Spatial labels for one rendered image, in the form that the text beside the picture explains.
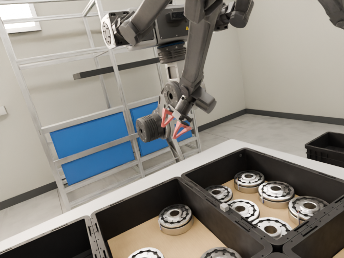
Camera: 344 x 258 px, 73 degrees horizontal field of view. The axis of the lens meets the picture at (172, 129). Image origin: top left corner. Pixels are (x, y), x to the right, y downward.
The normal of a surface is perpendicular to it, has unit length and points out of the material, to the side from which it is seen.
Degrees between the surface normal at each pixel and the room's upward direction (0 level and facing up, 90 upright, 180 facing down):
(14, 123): 90
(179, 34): 90
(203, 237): 0
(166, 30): 90
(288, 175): 90
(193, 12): 118
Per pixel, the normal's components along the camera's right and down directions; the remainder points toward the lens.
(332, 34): -0.84, 0.30
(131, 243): -0.19, -0.94
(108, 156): 0.51, 0.15
